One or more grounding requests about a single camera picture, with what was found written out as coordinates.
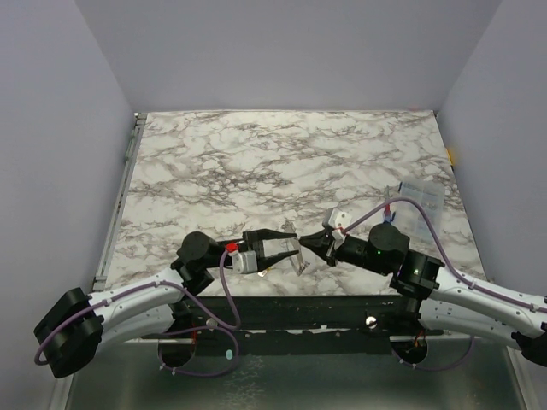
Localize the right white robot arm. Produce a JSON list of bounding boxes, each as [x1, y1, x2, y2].
[[299, 224, 546, 366]]

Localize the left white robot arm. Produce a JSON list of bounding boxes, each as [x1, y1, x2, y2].
[[33, 229, 298, 378]]

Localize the clear plastic organizer box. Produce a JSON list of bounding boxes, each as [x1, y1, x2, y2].
[[393, 177, 445, 244]]

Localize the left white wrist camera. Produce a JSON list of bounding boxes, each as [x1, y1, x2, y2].
[[229, 250, 260, 274]]

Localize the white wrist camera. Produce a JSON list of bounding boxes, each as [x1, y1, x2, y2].
[[229, 250, 260, 274], [322, 208, 352, 231]]

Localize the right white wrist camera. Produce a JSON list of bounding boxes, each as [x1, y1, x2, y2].
[[322, 208, 352, 231]]

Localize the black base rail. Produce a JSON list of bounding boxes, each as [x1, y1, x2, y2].
[[140, 292, 445, 355]]

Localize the left aluminium frame rail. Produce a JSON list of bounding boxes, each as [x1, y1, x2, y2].
[[91, 113, 148, 291]]

